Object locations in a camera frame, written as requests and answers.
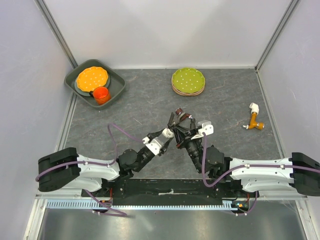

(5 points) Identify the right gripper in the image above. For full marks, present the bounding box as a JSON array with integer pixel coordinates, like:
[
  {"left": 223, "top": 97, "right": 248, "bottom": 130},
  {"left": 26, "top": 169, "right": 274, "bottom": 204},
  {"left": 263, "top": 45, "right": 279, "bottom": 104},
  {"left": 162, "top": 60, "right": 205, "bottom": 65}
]
[{"left": 172, "top": 125, "right": 204, "bottom": 174}]

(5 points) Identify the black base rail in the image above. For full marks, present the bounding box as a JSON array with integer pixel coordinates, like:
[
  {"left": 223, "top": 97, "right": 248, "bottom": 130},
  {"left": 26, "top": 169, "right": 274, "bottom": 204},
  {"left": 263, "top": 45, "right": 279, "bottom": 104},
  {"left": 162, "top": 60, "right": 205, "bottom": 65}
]
[{"left": 107, "top": 178, "right": 241, "bottom": 207}]

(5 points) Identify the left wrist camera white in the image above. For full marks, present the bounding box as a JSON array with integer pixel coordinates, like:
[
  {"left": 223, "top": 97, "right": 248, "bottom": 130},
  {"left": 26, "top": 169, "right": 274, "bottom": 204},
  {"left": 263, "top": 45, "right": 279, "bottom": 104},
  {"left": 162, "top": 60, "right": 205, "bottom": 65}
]
[{"left": 142, "top": 136, "right": 164, "bottom": 156}]

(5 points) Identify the orange mug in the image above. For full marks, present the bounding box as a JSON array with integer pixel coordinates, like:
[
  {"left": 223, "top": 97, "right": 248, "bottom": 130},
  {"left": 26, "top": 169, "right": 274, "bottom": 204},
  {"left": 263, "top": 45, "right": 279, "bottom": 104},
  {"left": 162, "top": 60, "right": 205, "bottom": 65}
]
[{"left": 89, "top": 86, "right": 112, "bottom": 105}]

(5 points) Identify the grey-green plate under orange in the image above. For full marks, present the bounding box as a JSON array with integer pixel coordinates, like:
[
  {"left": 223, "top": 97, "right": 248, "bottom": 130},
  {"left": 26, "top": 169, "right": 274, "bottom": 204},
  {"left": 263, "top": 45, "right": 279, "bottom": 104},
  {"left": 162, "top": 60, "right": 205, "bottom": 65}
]
[{"left": 74, "top": 72, "right": 110, "bottom": 97}]

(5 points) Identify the maroon faucet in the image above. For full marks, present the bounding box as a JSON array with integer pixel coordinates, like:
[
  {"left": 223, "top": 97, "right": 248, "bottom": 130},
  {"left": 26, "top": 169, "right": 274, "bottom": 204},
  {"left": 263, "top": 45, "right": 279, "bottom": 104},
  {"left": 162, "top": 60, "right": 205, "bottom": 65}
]
[{"left": 175, "top": 108, "right": 193, "bottom": 123}]

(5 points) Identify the dark green square tray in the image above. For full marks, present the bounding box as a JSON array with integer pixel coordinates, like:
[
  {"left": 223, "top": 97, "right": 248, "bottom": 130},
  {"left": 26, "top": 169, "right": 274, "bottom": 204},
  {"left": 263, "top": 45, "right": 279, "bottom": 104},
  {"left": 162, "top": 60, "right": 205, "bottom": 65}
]
[{"left": 64, "top": 59, "right": 126, "bottom": 110}]

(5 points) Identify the white pvc elbow fitting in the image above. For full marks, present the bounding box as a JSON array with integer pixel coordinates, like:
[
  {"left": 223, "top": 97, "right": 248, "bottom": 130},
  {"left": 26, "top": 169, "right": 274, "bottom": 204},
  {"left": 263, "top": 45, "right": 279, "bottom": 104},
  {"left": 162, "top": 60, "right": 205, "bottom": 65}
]
[{"left": 161, "top": 128, "right": 175, "bottom": 139}]

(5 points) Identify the orange faucet with white elbow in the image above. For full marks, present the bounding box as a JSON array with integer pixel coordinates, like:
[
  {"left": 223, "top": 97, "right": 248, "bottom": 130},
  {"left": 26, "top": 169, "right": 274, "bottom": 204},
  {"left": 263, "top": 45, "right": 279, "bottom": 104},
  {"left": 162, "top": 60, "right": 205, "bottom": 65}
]
[{"left": 242, "top": 102, "right": 265, "bottom": 130}]

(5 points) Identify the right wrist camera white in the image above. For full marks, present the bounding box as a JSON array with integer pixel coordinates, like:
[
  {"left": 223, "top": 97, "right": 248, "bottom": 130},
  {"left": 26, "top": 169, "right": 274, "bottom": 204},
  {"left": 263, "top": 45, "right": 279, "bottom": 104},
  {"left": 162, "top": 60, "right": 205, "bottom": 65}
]
[{"left": 191, "top": 120, "right": 214, "bottom": 140}]

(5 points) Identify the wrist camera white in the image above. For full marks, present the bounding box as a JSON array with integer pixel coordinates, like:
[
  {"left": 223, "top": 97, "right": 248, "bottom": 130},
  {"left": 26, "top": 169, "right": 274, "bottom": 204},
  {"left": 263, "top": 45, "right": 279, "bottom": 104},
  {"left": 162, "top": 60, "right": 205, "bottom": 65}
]
[
  {"left": 142, "top": 136, "right": 164, "bottom": 156},
  {"left": 191, "top": 120, "right": 214, "bottom": 140}
]

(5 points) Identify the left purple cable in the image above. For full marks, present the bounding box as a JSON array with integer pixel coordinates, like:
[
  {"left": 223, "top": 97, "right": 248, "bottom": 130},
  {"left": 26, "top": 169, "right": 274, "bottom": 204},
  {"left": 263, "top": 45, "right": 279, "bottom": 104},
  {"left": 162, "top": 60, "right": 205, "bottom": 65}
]
[{"left": 34, "top": 123, "right": 148, "bottom": 217}]

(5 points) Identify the green polka dot plate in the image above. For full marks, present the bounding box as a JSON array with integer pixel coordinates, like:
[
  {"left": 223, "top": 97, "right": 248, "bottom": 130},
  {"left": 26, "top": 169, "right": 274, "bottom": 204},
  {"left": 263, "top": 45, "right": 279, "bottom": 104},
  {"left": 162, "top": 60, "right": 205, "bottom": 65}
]
[{"left": 171, "top": 67, "right": 206, "bottom": 94}]

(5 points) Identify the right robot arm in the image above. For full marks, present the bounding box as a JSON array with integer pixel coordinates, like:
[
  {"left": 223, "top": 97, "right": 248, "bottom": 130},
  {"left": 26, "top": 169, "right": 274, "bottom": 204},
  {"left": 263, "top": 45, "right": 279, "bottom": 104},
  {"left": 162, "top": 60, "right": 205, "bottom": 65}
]
[{"left": 167, "top": 117, "right": 320, "bottom": 197}]

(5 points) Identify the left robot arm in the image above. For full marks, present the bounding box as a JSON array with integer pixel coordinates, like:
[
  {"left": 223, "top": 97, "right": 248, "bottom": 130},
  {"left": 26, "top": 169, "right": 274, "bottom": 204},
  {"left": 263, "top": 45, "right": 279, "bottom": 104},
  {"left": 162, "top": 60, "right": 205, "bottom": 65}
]
[{"left": 35, "top": 128, "right": 174, "bottom": 197}]

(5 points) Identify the dark grey metal faucet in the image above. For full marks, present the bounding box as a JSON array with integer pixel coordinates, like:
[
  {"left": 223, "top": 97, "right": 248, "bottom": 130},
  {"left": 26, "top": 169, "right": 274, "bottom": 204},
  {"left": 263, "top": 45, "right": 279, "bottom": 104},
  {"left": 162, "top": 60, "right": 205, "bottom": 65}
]
[{"left": 167, "top": 112, "right": 182, "bottom": 129}]

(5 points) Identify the orange polka dot plate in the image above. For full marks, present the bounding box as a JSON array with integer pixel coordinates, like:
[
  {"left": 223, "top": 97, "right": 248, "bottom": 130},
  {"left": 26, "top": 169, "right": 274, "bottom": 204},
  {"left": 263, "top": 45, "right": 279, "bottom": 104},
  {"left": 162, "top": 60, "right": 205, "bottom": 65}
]
[{"left": 75, "top": 66, "right": 109, "bottom": 93}]

